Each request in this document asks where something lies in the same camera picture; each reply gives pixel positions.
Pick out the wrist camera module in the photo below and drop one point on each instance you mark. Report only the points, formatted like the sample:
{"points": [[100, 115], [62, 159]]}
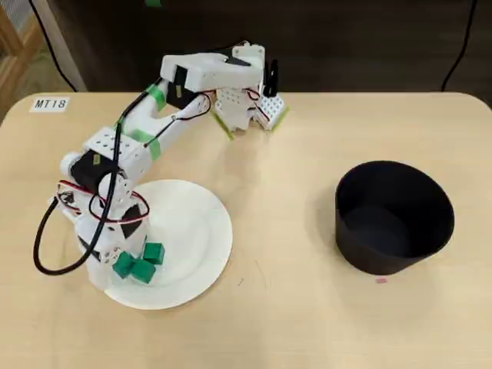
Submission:
{"points": [[67, 197]]}

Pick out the black round pot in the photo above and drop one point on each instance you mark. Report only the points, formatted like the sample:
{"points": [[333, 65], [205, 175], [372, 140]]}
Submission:
{"points": [[384, 261]]}

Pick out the white MT18 label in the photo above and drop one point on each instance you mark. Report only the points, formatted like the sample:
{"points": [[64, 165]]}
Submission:
{"points": [[50, 104]]}

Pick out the green tape piece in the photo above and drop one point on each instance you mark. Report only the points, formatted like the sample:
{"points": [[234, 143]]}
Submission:
{"points": [[153, 2]]}

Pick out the light wooden furniture frame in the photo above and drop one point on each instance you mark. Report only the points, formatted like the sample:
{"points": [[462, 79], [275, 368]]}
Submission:
{"points": [[15, 57]]}

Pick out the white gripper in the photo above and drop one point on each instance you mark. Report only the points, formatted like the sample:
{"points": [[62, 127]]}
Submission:
{"points": [[108, 257]]}

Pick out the small pink sticker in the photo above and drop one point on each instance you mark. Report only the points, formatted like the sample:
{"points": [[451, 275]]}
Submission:
{"points": [[382, 280]]}

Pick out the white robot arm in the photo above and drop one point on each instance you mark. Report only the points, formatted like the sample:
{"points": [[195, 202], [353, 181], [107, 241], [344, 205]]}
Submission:
{"points": [[207, 73]]}

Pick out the white paper plate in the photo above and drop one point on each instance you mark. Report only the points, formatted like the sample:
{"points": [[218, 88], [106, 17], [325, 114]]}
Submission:
{"points": [[192, 238]]}

